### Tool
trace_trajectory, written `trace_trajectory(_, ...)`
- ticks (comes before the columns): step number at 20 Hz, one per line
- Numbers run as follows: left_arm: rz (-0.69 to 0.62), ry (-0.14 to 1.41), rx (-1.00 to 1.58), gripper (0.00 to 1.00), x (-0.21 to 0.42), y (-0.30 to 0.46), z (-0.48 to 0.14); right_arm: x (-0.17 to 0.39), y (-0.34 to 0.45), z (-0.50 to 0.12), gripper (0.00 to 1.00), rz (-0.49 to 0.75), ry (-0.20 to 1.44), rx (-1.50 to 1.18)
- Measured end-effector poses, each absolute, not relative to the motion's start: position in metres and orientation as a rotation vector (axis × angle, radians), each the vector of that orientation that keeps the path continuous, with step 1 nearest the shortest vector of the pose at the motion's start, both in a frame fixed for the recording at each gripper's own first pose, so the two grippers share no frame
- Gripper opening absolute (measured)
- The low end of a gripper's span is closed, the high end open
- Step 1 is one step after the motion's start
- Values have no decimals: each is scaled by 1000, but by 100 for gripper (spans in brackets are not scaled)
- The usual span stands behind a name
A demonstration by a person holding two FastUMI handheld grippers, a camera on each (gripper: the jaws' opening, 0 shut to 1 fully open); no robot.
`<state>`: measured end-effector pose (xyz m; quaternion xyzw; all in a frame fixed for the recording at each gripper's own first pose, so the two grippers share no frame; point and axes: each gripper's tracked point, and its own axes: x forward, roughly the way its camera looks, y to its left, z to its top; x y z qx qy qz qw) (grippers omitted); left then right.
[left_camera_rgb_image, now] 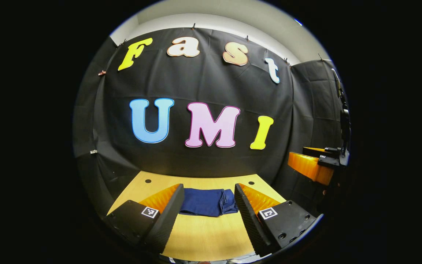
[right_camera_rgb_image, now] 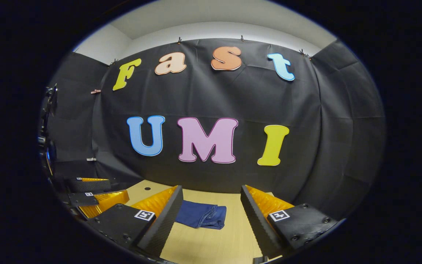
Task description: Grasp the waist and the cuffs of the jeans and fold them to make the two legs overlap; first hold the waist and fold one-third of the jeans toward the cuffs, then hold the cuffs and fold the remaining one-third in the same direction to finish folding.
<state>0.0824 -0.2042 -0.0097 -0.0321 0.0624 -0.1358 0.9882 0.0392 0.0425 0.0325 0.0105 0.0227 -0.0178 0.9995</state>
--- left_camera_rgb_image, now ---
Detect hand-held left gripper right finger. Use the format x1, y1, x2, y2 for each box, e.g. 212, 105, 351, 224
234, 182, 324, 257

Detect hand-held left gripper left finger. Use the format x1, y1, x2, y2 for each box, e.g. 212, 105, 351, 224
103, 183, 185, 254

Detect blue denim jeans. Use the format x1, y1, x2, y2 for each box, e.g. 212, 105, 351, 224
179, 188, 239, 217

